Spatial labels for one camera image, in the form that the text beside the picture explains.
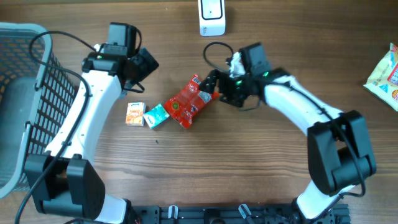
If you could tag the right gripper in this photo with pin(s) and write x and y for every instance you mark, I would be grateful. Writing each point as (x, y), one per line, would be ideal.
(215, 74)

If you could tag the orange tissue pack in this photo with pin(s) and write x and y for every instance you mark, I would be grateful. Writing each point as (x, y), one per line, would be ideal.
(135, 114)

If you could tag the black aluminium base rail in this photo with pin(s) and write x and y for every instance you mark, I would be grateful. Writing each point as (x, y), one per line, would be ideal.
(266, 214)

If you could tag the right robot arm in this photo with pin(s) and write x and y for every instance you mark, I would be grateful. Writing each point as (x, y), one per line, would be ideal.
(339, 151)

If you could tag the red snack bag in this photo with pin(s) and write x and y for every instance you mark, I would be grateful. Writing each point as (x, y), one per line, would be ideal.
(188, 102)

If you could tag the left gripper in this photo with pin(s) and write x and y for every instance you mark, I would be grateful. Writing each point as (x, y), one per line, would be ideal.
(148, 61)

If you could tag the yellow wet wipes pack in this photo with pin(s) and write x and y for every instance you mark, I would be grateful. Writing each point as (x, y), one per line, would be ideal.
(382, 82)

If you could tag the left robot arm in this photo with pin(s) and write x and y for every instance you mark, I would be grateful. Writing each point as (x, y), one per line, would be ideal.
(63, 180)

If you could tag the white barcode scanner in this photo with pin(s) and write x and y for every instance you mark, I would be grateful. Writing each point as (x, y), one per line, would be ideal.
(212, 17)

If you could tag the green tissue pack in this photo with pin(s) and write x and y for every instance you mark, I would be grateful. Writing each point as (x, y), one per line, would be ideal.
(155, 116)

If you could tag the grey plastic mesh basket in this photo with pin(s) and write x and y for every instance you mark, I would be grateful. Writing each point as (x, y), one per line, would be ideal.
(35, 99)

